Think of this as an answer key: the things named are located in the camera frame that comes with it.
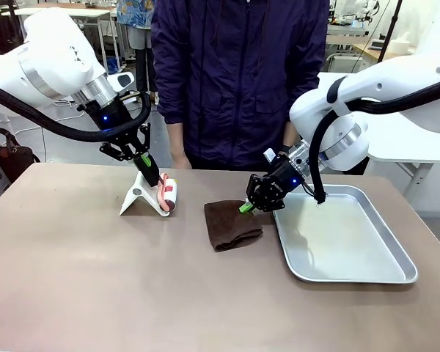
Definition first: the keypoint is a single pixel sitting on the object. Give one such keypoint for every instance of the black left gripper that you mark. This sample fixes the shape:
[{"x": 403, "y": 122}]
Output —
[{"x": 108, "y": 115}]

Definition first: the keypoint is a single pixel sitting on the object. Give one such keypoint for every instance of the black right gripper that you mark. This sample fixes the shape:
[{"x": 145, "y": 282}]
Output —
[{"x": 286, "y": 176}]

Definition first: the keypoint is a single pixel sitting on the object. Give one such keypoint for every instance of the brown cloth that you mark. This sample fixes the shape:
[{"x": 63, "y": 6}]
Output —
[{"x": 231, "y": 227}]

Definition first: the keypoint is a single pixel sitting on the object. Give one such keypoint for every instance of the pink white lint roller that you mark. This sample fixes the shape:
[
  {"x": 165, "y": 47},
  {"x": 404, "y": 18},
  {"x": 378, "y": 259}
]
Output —
[{"x": 168, "y": 194}]

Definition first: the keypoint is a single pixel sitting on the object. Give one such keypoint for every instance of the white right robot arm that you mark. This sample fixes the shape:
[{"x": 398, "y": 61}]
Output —
[{"x": 381, "y": 95}]

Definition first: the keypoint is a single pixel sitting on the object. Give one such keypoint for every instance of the person's right forearm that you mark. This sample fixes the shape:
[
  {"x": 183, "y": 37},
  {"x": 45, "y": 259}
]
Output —
[{"x": 176, "y": 139}]

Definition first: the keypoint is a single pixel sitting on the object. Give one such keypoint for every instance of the person's left forearm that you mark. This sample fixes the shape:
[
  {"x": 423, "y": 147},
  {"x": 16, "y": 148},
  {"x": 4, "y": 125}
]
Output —
[{"x": 291, "y": 133}]

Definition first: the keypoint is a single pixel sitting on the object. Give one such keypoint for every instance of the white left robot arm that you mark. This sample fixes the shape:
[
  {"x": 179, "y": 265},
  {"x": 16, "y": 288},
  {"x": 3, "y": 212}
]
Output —
[{"x": 58, "y": 62}]

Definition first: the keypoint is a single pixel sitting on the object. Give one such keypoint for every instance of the person's right hand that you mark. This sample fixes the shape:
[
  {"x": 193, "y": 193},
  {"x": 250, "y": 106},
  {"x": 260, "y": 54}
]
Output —
[{"x": 180, "y": 161}]

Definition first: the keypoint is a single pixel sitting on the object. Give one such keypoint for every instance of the white lint roller stand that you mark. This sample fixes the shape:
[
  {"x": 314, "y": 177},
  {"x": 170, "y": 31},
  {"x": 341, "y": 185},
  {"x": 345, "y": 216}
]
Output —
[{"x": 132, "y": 199}]

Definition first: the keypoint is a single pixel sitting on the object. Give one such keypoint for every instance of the silver metal tray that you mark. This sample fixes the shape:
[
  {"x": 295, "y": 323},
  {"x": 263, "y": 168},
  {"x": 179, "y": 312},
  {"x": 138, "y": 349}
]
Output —
[{"x": 352, "y": 249}]

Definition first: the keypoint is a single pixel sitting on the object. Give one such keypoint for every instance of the dark brown handbag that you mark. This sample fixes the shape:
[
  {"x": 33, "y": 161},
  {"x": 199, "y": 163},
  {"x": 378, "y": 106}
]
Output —
[{"x": 9, "y": 152}]

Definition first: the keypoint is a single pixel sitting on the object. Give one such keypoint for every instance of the person in patterned shirt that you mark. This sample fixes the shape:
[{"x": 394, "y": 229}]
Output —
[{"x": 137, "y": 33}]

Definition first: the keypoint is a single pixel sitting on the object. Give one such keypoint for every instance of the person in purple jacket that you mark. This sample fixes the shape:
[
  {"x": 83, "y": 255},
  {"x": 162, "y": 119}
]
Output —
[{"x": 238, "y": 73}]

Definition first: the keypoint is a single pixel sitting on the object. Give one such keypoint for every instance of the white background table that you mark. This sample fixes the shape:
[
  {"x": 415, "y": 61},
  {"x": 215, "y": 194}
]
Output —
[{"x": 95, "y": 14}]

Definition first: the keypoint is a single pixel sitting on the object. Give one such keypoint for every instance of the wooden background table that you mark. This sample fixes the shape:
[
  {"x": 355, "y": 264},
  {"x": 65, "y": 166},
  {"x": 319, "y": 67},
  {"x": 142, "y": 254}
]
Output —
[{"x": 374, "y": 53}]

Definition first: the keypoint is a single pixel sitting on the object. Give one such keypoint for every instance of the black tripod pole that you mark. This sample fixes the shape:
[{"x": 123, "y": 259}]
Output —
[{"x": 390, "y": 29}]

